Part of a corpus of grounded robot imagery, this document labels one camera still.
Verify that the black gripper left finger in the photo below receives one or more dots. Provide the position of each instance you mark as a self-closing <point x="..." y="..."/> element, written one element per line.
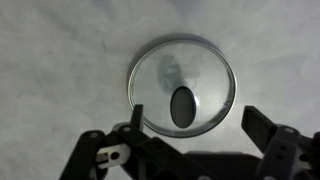
<point x="133" y="150"/>

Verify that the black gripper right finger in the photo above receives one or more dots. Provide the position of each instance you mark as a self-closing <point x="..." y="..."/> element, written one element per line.
<point x="283" y="150"/>

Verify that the glass lid with black knob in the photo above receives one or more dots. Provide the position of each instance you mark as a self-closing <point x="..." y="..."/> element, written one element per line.
<point x="203" y="66"/>

